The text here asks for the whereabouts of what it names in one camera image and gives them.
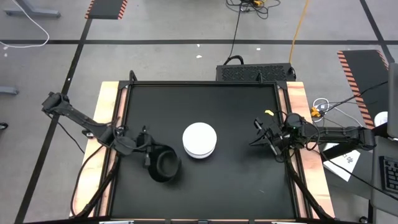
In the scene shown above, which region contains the white coiled cable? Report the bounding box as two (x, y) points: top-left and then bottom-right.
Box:
(312, 97), (330, 113)

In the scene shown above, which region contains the black stand bar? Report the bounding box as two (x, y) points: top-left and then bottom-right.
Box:
(320, 123), (389, 161)

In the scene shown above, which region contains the tangled black cable bundle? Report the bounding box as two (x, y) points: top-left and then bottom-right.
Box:
(226, 0), (282, 20)

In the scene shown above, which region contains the yellow floor cable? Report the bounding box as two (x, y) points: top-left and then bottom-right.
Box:
(289, 0), (312, 64)

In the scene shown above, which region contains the white roll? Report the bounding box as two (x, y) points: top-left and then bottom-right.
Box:
(374, 111), (389, 128)

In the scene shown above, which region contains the black computer cable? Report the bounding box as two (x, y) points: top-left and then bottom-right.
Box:
(223, 0), (245, 66)

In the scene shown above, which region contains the grey furniture foot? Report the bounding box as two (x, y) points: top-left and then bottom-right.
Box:
(0, 86), (20, 96)

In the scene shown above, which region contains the grey desk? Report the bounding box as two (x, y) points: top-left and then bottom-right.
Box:
(369, 136), (398, 215)

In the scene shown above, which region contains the black keyboard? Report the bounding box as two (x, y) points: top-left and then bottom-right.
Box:
(379, 155), (398, 195)

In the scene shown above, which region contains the grey monitor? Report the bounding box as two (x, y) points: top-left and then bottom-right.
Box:
(387, 62), (398, 139)

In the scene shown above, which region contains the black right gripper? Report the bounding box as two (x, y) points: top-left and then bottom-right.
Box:
(249, 117), (292, 156)

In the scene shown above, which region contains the black hazard-striped floor mat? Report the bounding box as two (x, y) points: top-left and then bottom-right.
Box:
(336, 49), (390, 131)
(85, 0), (129, 21)

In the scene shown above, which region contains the white paper sheet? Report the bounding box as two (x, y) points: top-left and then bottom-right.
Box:
(322, 141), (361, 183)

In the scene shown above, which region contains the black computer case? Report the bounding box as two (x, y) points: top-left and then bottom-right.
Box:
(215, 63), (297, 83)

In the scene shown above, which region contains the white floor cable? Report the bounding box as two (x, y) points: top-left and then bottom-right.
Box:
(0, 0), (50, 50)

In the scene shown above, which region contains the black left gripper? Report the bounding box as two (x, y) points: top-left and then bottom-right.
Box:
(136, 125), (164, 169)

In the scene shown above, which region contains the wooden table board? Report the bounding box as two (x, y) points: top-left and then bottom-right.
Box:
(68, 80), (129, 218)
(278, 81), (336, 218)

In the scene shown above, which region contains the grey desk leg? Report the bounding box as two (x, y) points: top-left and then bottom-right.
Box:
(4, 0), (62, 18)

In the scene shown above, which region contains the black table frame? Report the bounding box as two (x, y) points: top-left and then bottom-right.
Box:
(70, 70), (336, 224)

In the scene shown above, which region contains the black bowl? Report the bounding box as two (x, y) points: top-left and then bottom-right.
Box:
(147, 144), (183, 184)

